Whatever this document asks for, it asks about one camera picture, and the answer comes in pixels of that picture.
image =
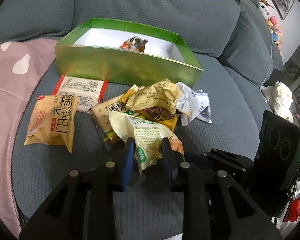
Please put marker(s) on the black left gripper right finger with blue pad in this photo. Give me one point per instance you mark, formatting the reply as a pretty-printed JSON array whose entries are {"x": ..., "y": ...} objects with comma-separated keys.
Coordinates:
[{"x": 217, "y": 204}]

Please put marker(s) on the black left gripper left finger with blue pad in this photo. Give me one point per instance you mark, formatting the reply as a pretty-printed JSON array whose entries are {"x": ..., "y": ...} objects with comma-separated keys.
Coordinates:
[{"x": 81, "y": 206}]

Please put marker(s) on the white blue text packet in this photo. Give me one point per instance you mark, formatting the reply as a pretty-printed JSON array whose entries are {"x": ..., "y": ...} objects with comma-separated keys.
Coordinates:
[{"x": 193, "y": 105}]

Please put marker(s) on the cream green oat packet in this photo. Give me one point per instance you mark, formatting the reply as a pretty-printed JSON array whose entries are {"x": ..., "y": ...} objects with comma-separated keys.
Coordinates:
[{"x": 147, "y": 136}]

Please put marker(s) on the orange rice cracker packet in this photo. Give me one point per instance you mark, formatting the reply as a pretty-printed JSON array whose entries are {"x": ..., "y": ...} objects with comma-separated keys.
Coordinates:
[{"x": 52, "y": 121}]

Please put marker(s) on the red white snack packet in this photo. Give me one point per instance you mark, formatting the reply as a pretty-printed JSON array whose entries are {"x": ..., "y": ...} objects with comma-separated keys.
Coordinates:
[{"x": 90, "y": 92}]

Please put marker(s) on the yellow brown snack bar packet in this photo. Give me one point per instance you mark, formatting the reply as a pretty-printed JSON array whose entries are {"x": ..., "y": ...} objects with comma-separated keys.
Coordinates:
[{"x": 171, "y": 123}]

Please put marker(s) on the cream plush pillow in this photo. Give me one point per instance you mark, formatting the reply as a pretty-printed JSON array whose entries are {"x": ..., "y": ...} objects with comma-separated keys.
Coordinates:
[{"x": 279, "y": 98}]

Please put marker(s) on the scallion cracker packet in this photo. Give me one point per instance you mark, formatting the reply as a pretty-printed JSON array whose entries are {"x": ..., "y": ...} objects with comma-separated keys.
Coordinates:
[{"x": 100, "y": 115}]

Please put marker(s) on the orange panda snack packet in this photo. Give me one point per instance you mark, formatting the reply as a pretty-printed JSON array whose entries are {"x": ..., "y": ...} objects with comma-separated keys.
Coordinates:
[{"x": 134, "y": 44}]

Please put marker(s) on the row of plush toys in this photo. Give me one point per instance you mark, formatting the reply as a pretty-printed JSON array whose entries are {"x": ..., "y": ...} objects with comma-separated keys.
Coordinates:
[{"x": 272, "y": 23}]

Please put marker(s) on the pink polka dot blanket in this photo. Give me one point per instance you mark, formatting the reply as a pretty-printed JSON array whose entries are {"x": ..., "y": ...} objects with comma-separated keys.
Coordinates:
[{"x": 22, "y": 65}]

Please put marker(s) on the green cardboard box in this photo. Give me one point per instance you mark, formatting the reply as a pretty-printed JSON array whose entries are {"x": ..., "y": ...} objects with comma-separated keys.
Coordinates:
[{"x": 92, "y": 51}]

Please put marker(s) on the black camera module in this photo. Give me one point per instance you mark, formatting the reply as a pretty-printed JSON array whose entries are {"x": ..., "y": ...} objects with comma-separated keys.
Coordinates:
[{"x": 276, "y": 163}]

